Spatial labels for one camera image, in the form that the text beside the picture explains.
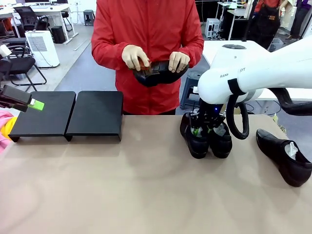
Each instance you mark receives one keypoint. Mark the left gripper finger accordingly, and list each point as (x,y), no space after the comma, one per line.
(17,107)
(17,93)

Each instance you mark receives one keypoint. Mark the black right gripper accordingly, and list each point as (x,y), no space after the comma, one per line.
(209,111)

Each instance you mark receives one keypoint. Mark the black leather dress shoe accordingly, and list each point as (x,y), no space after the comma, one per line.
(197,146)
(221,145)
(287,163)
(158,78)

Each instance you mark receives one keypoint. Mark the brown wooden shoe brush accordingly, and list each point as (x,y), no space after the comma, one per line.
(143,67)

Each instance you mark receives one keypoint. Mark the person's right forearm red sleeve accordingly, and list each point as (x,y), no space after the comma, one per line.
(107,54)

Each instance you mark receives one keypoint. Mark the person's left forearm red sleeve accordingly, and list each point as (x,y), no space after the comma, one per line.
(195,54)

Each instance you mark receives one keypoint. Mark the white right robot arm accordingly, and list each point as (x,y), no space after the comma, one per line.
(268,68)

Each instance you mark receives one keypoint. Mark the black metal shoe stand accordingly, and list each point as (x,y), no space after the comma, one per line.
(44,114)
(95,114)

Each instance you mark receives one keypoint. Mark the person's left hand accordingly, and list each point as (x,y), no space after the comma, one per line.
(179,61)

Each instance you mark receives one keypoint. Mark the person's right hand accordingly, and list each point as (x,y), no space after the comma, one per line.
(134,56)

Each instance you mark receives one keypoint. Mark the yellow soft object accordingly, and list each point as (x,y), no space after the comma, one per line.
(9,128)

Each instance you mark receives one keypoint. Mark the pink cloth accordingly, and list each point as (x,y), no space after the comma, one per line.
(5,143)

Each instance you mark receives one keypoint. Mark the grey plastic stool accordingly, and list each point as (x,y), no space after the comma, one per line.
(191,80)

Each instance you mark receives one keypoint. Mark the white air purifier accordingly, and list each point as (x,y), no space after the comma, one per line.
(42,48)

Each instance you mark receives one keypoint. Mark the black computer tower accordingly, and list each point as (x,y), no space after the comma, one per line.
(58,34)

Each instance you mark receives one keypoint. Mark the black mesh office chair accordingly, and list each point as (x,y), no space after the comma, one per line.
(29,18)

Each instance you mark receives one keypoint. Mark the white office desk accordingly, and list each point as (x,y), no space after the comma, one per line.
(48,11)

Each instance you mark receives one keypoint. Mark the white computer case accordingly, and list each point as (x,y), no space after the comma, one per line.
(212,26)

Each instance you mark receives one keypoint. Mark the small grey stool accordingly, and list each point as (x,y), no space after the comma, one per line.
(89,17)

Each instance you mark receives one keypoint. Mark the grey plastic bin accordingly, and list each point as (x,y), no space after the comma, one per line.
(276,45)

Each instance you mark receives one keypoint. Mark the person's torso red jacket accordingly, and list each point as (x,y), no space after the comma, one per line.
(148,29)

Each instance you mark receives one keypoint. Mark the bystander in black apron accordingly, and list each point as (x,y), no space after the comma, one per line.
(265,22)

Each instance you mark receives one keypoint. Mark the bystander in dark trousers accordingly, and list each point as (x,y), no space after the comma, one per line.
(299,17)

